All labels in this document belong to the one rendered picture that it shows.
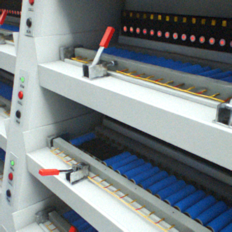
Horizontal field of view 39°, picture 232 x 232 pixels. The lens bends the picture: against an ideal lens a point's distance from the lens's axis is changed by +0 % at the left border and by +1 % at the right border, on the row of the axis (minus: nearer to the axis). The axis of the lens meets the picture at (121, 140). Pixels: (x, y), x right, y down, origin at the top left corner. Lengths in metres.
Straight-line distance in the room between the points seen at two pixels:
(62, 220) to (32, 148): 0.18
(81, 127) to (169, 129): 0.39
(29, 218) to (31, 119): 0.25
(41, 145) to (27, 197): 0.13
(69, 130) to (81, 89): 0.22
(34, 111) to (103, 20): 0.26
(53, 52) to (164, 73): 0.28
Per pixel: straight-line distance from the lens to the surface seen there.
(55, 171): 0.58
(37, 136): 0.73
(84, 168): 0.61
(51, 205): 0.83
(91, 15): 0.75
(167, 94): 0.48
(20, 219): 0.81
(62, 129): 0.76
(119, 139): 0.71
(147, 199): 0.52
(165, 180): 0.58
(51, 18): 0.70
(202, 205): 0.53
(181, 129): 0.41
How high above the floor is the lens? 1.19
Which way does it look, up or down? 15 degrees down
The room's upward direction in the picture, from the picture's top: 12 degrees clockwise
